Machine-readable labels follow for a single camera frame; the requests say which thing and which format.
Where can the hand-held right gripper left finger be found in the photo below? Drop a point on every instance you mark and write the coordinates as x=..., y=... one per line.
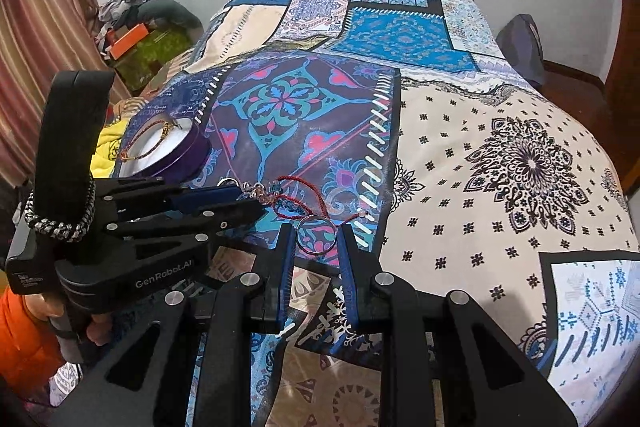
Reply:
x=284, y=272

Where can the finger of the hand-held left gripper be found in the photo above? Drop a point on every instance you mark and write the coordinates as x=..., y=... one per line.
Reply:
x=210, y=197
x=235, y=214

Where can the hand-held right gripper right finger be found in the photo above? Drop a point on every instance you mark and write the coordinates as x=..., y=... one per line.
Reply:
x=350, y=279

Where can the round purple tin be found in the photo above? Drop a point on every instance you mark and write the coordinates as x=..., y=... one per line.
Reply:
x=185, y=152

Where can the person's left forearm orange sleeve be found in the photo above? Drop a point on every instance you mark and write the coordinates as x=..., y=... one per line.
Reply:
x=25, y=342

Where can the person's left hand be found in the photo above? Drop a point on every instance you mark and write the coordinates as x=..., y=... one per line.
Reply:
x=98, y=332

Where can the yellow cloth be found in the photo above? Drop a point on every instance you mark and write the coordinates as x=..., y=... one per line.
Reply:
x=107, y=147

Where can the striped curtain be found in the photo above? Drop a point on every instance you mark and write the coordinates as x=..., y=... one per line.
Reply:
x=45, y=32

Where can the orange box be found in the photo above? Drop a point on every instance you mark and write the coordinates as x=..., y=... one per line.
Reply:
x=128, y=40

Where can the grey cushion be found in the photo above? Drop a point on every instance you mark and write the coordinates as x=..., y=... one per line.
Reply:
x=167, y=13

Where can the patterned patchwork bedspread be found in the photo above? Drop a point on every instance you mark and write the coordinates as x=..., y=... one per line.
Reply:
x=475, y=157

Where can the dark bag by bed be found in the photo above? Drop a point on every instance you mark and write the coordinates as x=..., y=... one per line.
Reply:
x=524, y=49

